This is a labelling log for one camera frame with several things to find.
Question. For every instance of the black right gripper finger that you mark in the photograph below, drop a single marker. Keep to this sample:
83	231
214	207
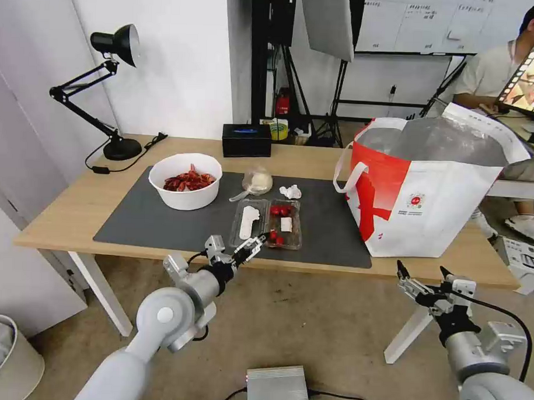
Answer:
410	284
447	280

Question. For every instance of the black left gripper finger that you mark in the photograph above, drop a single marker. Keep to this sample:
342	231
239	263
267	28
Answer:
253	242
250	253

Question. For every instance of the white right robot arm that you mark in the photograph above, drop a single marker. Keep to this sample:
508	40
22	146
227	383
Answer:
488	374

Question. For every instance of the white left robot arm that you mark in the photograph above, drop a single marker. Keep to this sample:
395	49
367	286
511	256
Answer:
157	318

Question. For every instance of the clear plastic bag with rice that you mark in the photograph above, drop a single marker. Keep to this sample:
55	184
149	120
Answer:
259	181

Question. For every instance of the white and red takeout bag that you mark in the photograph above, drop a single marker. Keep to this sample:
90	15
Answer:
424	214

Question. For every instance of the white round takeout bowl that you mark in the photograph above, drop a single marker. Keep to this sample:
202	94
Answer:
188	200

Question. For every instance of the beige trash bin with liner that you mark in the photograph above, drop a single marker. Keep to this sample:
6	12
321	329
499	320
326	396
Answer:
16	366

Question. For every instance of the white paper napkin packet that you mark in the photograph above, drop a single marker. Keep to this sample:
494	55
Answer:
248	221

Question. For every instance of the red fruit scraps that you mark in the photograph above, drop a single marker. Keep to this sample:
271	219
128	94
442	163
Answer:
275	237

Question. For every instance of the small white paper piece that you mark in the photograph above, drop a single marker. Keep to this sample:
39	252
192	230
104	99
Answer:
286	224

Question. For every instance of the clear plastic clamshell container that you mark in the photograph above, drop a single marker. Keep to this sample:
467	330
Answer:
292	236

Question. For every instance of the clear plastic spoon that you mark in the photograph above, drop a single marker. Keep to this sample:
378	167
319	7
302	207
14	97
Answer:
238	196

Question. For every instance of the crumpled white tissue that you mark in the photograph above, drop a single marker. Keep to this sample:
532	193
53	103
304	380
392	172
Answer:
291	191

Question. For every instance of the dark grey table mat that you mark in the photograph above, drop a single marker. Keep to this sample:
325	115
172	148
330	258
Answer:
161	231

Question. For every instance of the printed cardboard box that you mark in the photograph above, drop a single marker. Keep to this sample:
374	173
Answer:
523	261

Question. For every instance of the red crayfish shells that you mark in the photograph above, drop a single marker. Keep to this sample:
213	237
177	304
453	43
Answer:
186	182

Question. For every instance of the black tissue box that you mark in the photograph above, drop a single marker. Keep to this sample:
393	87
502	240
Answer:
246	144

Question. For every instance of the yellow green tape box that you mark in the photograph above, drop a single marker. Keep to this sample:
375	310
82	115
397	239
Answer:
279	130

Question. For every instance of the white desk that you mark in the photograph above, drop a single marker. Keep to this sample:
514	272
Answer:
521	188

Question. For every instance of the silver power supply box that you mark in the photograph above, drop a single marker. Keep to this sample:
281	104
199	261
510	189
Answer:
278	386

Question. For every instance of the red fire extinguisher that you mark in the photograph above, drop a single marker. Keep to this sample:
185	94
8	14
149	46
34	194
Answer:
282	103

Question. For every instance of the black light stand tripod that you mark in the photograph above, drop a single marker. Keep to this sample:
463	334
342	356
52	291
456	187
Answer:
297	91

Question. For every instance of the black desk lamp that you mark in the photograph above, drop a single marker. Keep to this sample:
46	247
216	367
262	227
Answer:
122	149

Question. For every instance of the wooden table with white legs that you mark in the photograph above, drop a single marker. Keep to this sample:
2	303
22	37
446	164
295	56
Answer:
69	210

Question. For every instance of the person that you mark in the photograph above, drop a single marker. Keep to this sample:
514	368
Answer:
486	72

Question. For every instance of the white photo softbox panel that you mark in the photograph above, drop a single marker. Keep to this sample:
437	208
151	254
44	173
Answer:
328	22

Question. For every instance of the whiteboard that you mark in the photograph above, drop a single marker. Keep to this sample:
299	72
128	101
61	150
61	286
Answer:
409	21

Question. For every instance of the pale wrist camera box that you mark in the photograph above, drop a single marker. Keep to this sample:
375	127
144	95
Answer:
464	289
213	245

